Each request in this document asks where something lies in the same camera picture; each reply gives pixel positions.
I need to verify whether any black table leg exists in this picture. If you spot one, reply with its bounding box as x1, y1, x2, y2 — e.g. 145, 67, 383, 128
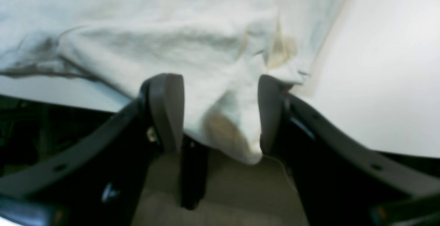
180, 135, 209, 211

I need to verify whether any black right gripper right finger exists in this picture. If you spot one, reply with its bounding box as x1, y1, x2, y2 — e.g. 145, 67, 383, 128
258, 75, 440, 226

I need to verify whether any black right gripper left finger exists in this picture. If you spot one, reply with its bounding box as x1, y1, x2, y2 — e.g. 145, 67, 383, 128
0, 73, 185, 226

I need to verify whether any grey t-shirt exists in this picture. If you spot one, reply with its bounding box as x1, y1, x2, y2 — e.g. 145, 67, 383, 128
0, 0, 345, 165

